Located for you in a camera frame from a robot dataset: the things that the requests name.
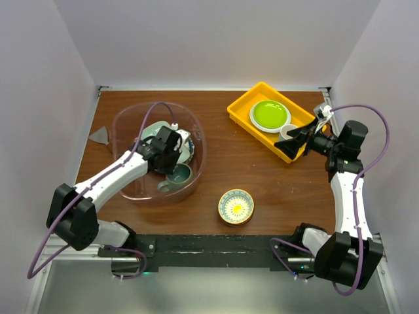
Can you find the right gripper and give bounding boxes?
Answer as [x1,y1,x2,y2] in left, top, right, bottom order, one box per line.
[274,116,341,160]

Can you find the yellow rimmed dark bowl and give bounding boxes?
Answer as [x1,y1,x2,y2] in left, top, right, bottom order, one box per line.
[217,188,255,226]

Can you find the blue floral plate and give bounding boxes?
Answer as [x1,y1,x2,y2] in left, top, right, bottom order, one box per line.
[185,138,195,164]

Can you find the teal glazed mug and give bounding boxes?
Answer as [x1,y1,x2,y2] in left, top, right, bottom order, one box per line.
[157,164,194,192]

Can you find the pale green rectangular dish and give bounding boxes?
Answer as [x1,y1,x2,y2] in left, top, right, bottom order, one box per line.
[141,120,171,140]

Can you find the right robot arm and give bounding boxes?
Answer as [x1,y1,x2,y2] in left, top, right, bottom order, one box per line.
[274,119,384,290]

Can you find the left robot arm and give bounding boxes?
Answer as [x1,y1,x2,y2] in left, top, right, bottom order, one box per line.
[46,126,191,256]

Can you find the clear plastic bin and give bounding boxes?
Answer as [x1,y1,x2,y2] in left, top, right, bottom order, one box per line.
[111,103,207,207]

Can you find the light blue mug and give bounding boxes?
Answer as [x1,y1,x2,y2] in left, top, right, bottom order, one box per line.
[278,124,297,141]

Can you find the pale blue rimmed plate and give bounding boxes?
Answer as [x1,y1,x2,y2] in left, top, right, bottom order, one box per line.
[249,101,291,133]

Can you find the lime green plate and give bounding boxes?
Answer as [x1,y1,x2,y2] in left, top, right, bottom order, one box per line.
[253,100,289,129]

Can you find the yellow plastic tray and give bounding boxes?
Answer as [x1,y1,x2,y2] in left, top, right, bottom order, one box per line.
[227,82,315,164]

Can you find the grey triangular marker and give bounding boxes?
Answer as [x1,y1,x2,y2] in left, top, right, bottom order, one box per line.
[88,126,109,145]

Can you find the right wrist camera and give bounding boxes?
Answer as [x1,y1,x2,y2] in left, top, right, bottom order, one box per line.
[314,103,333,124]

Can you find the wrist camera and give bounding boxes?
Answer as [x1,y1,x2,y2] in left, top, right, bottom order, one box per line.
[170,122,191,152]
[314,103,333,124]

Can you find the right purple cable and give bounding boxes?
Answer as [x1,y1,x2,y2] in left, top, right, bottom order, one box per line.
[270,104,391,297]

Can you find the purple cable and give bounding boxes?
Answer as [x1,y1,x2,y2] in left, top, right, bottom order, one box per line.
[270,104,391,297]
[26,101,177,279]

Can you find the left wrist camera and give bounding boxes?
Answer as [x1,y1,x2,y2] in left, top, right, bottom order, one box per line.
[170,122,191,152]

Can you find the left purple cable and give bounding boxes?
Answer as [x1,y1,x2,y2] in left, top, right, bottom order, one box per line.
[26,101,177,279]

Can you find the aluminium frame rail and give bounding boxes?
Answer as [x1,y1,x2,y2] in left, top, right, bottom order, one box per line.
[26,235,99,313]

